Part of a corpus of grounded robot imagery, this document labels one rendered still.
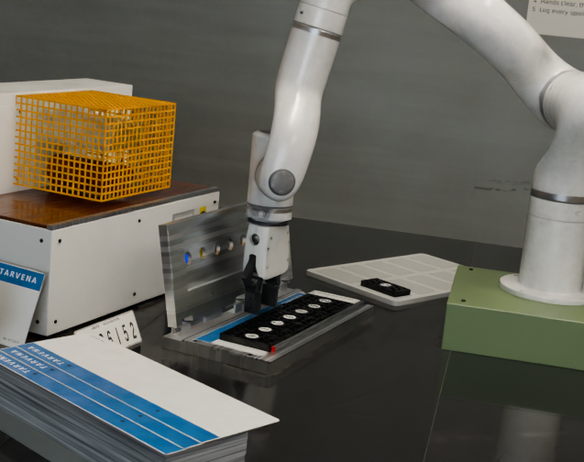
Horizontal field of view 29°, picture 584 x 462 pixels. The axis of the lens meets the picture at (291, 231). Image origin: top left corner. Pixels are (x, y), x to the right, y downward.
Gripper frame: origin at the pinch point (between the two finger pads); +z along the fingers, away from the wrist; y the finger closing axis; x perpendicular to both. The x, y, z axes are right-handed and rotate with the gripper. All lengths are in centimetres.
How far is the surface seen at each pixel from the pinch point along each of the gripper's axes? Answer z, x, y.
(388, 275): 3.3, -6.2, 49.2
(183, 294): -4.8, 4.0, -21.4
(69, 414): -3, -12, -74
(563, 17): -54, 4, 221
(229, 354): 2.4, -7.4, -24.5
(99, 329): -1.1, 9.8, -37.2
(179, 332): 1.6, 3.7, -22.5
